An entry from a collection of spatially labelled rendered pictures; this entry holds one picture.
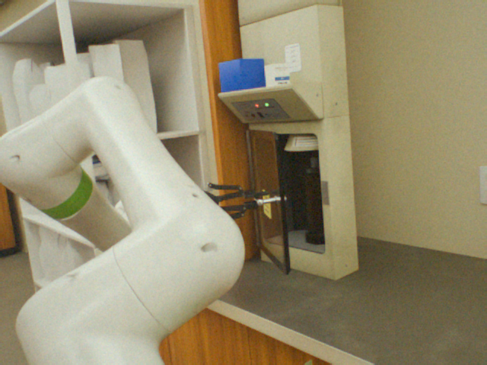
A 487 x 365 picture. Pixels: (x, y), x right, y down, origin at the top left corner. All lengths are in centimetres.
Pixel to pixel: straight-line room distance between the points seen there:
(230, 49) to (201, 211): 109
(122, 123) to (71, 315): 33
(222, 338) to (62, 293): 93
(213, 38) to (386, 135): 68
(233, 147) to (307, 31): 46
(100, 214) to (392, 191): 108
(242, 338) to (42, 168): 75
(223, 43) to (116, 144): 90
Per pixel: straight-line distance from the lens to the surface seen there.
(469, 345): 113
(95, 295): 57
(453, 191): 165
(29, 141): 90
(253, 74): 144
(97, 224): 104
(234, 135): 159
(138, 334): 58
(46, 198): 94
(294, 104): 131
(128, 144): 73
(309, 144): 143
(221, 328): 146
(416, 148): 169
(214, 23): 158
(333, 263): 142
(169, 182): 63
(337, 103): 138
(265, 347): 132
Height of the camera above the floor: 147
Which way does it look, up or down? 9 degrees down
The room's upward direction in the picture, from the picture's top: 6 degrees counter-clockwise
